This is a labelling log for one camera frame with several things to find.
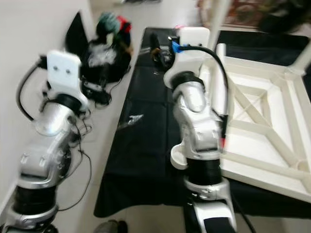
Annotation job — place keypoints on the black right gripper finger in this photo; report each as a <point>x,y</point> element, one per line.
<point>154,41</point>

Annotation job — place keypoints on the white plastic table leg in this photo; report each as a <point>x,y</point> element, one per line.
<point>217,13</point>
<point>219,56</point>
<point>301,51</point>

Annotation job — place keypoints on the white plastic children table top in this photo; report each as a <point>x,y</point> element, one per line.
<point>272,145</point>

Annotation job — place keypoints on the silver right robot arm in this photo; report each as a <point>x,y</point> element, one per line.
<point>197,121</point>

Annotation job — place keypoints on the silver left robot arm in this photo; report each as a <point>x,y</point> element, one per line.
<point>48,145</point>

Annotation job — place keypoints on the red cloth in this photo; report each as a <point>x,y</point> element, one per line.
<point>124,25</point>

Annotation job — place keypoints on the crumpled clear plastic bag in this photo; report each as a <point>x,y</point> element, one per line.
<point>102,53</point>

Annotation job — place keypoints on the small clear plastic bag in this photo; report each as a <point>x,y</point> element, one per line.
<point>130,121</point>

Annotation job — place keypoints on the red printed carton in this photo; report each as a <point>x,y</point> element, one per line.
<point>248,12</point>

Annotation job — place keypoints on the dark left robot foot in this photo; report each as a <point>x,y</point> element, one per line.
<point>111,226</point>

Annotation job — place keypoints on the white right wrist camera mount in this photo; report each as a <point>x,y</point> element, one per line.
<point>194,41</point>

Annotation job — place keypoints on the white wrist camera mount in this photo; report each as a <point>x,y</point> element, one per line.
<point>63,70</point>
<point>194,41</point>

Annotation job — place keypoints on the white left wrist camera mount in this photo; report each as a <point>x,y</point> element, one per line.
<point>63,70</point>

